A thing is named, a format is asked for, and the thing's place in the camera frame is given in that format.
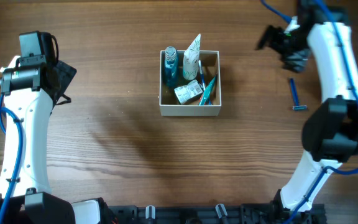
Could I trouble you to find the blue white toothbrush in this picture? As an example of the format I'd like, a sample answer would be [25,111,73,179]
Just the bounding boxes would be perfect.
[198,60,212,105]

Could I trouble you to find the blue mouthwash bottle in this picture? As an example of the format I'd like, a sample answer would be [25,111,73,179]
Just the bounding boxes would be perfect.
[163,46,178,89]

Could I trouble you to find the blue disposable razor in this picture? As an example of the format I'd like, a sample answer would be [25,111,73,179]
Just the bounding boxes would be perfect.
[289,78,307,111]

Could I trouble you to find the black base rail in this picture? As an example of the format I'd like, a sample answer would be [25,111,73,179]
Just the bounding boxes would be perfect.
[109,203,289,224]

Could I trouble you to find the teal toothpaste tube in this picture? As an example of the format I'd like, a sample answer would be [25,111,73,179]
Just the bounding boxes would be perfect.
[198,75,218,106]

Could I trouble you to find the white lotion tube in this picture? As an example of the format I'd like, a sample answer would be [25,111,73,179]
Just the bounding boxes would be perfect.
[183,34,201,81]

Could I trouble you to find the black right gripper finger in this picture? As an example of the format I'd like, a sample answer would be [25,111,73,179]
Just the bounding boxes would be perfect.
[255,25,279,50]
[282,52,310,73]

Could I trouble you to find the green Dettol soap bar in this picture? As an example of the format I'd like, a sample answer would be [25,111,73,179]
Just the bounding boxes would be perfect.
[174,80,204,105]

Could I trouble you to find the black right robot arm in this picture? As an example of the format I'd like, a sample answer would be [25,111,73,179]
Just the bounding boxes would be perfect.
[258,1,358,222]

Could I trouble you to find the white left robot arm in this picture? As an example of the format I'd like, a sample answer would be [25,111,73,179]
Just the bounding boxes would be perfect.
[0,31,110,223]

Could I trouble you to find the white cardboard box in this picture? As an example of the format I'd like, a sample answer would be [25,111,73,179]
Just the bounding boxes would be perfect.
[159,50,223,116]

